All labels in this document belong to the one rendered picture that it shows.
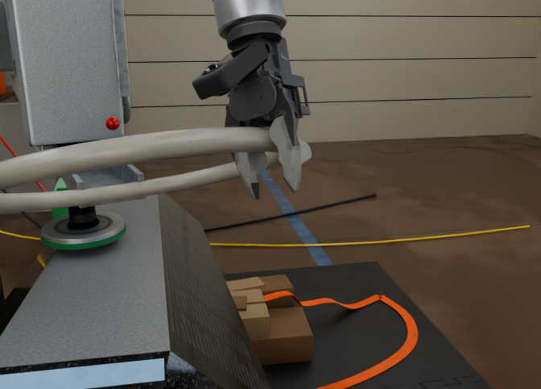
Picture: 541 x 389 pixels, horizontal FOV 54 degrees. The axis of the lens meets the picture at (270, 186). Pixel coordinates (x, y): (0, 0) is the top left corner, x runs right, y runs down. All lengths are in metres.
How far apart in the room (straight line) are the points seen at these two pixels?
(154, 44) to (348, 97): 2.37
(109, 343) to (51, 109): 0.57
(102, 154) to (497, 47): 7.03
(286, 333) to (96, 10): 1.51
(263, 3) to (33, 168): 0.33
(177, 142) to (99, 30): 0.80
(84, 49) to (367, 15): 5.51
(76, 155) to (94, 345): 0.57
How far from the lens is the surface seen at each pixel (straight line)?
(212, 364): 1.13
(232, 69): 0.61
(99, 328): 1.13
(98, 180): 1.19
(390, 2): 6.75
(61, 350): 1.09
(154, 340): 1.07
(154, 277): 1.30
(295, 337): 2.29
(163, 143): 0.57
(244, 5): 0.68
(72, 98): 1.34
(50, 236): 1.47
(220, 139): 0.59
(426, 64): 6.98
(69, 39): 1.33
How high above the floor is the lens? 1.37
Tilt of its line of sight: 17 degrees down
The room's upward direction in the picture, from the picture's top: straight up
